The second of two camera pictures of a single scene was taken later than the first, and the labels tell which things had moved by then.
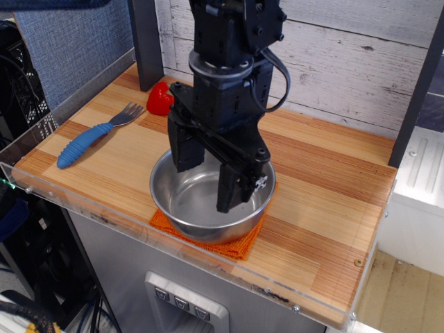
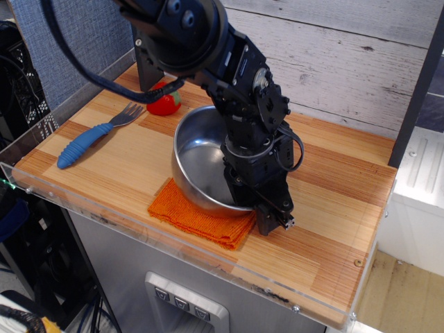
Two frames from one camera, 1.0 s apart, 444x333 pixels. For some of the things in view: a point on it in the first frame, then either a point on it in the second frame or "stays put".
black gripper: (226, 114) to (259, 165)
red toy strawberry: (159, 100) stays put
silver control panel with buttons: (175, 309) stays put
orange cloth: (236, 248) to (229, 227)
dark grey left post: (144, 29) stays put
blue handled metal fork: (75, 150) stays put
